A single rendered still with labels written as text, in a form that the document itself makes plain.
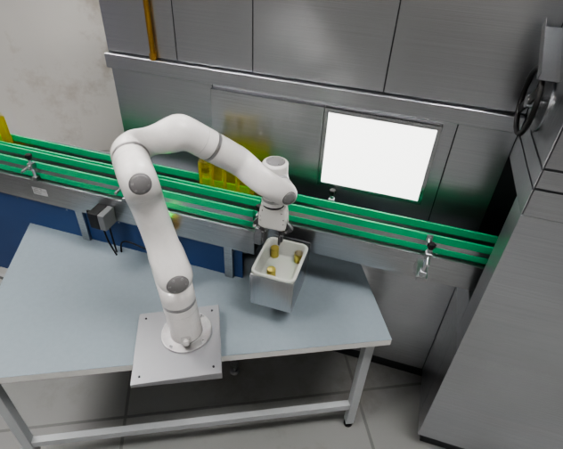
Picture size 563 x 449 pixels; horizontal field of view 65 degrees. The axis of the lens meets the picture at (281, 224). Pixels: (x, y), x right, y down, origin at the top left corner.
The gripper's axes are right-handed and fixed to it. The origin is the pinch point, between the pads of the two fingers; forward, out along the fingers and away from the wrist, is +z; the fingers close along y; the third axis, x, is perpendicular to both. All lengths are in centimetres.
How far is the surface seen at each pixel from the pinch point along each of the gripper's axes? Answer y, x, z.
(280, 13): 12, -42, -65
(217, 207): 27.1, -13.6, 2.3
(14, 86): 289, -178, 50
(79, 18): 228, -206, -6
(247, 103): 24, -39, -31
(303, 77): 2, -42, -44
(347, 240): -25.4, -20.2, 10.3
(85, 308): 72, 23, 39
